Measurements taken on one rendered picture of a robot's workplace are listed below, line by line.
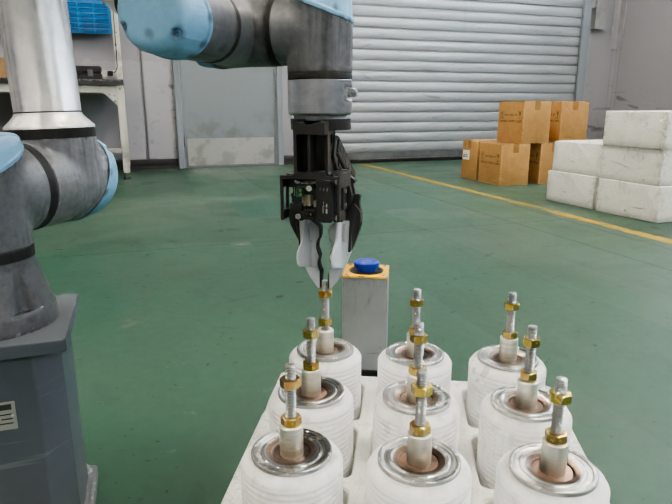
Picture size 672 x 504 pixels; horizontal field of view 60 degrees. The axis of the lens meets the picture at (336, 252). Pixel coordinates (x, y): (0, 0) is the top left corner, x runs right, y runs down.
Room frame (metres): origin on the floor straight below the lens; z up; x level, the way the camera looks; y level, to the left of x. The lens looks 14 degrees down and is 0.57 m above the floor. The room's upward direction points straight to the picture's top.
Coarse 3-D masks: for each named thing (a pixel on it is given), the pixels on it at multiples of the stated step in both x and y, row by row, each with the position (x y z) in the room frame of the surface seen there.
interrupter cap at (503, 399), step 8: (496, 392) 0.59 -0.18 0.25; (504, 392) 0.59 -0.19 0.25; (512, 392) 0.59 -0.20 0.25; (544, 392) 0.59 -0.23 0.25; (496, 400) 0.58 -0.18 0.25; (504, 400) 0.58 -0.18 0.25; (512, 400) 0.58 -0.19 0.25; (544, 400) 0.58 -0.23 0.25; (496, 408) 0.56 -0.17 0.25; (504, 408) 0.56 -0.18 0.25; (512, 408) 0.56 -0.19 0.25; (520, 408) 0.56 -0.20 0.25; (536, 408) 0.56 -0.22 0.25; (544, 408) 0.56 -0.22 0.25; (552, 408) 0.56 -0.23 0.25; (512, 416) 0.54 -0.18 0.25; (520, 416) 0.54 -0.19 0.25; (528, 416) 0.54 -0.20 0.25; (536, 416) 0.54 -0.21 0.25; (544, 416) 0.54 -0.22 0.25
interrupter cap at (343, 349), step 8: (304, 344) 0.73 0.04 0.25; (336, 344) 0.73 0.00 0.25; (344, 344) 0.73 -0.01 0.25; (304, 352) 0.70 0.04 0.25; (336, 352) 0.71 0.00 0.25; (344, 352) 0.70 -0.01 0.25; (352, 352) 0.70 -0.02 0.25; (320, 360) 0.68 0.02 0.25; (328, 360) 0.68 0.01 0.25; (336, 360) 0.68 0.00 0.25
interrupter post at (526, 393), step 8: (520, 384) 0.57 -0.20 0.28; (528, 384) 0.56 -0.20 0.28; (536, 384) 0.56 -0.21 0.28; (520, 392) 0.57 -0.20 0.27; (528, 392) 0.56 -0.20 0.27; (536, 392) 0.56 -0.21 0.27; (520, 400) 0.57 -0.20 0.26; (528, 400) 0.56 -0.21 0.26; (536, 400) 0.57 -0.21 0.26; (528, 408) 0.56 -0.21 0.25
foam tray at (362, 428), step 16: (368, 384) 0.76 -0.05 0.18; (464, 384) 0.76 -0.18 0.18; (368, 400) 0.71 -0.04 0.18; (464, 400) 0.74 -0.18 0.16; (368, 416) 0.67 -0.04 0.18; (464, 416) 0.67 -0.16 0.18; (256, 432) 0.63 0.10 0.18; (368, 432) 0.63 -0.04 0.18; (464, 432) 0.63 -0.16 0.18; (368, 448) 0.60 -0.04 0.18; (464, 448) 0.60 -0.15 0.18; (576, 448) 0.60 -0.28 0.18; (240, 480) 0.54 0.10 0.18; (352, 480) 0.54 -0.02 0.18; (224, 496) 0.52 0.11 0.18; (240, 496) 0.51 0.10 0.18; (352, 496) 0.51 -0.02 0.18; (480, 496) 0.51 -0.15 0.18
